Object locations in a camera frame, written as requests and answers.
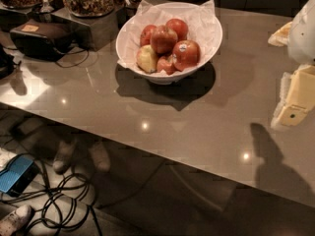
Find yellowish apple front left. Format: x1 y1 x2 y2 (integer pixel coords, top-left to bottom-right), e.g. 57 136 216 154
136 44 159 74

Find red apple back left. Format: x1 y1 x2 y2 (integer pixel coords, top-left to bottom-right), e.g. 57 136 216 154
140 25 156 46

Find black cable on counter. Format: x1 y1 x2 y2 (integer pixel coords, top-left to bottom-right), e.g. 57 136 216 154
53 42 91 69

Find black box device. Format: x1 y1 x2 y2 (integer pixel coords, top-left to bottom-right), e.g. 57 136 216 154
10 20 74 61

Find red apple at back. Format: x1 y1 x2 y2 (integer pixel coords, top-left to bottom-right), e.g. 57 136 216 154
166 18 189 40

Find white ceramic bowl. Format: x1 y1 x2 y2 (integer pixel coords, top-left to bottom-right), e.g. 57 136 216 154
115 1 223 86

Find metal scoop in jar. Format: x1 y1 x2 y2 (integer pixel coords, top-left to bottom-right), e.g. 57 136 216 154
40 0 54 13

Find blue foot pedal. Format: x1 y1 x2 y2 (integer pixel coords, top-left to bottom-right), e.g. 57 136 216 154
0 155 38 197

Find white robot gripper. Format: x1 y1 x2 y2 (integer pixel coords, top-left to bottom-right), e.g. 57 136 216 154
268 0 315 128

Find red apple top centre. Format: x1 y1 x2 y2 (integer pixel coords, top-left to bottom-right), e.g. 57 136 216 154
150 25 178 54

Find small red apple front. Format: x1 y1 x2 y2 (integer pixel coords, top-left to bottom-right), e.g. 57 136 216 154
157 55 176 75

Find red apple with sticker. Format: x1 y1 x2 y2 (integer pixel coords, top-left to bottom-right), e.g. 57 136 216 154
172 40 200 71

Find black floor cables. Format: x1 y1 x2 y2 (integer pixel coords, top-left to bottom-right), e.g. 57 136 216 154
0 157 103 236

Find dark metal stand box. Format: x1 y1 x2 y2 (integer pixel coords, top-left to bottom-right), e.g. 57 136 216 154
52 8 119 51

